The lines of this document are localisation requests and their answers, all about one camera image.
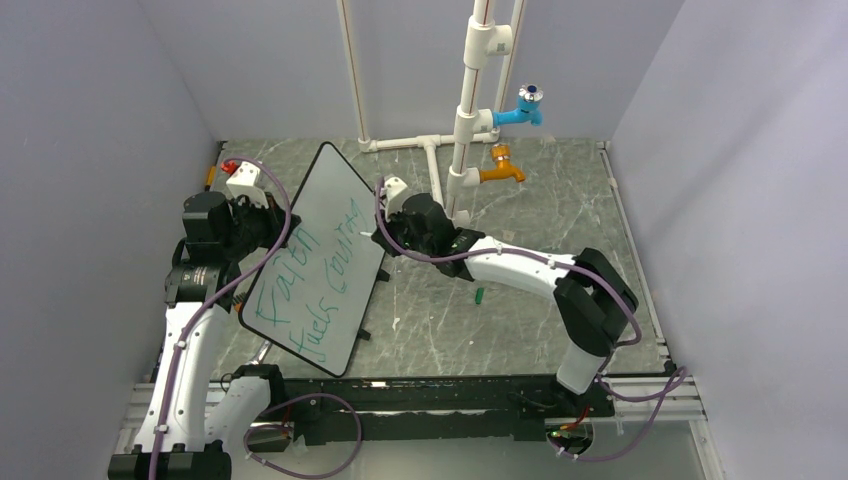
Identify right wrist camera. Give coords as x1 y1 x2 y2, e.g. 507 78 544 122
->
379 176 412 215

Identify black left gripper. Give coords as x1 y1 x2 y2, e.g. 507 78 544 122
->
225 190 300 260

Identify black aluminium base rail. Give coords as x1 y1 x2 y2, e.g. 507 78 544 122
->
119 374 707 445

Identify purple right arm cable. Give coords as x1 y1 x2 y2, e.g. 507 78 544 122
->
373 177 690 465

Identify blue plastic faucet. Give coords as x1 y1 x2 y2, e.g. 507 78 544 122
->
492 83 544 128

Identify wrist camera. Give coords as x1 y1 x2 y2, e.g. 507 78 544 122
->
220 159 268 208
379 176 412 215

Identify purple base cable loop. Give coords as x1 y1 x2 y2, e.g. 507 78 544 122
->
241 394 364 480

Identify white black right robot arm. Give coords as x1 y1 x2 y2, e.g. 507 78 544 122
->
371 186 641 415

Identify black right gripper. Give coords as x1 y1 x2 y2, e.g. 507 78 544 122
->
372 200 435 258

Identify orange plastic faucet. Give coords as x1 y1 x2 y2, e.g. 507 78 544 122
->
479 143 526 183

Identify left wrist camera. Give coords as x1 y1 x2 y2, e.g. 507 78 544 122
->
220 159 268 208

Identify white pvc pipe frame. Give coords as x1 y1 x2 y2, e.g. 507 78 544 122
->
336 1 530 226

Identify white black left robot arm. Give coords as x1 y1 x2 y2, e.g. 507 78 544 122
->
107 191 300 479

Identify black framed whiteboard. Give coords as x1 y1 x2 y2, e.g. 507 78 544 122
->
238 142 385 377

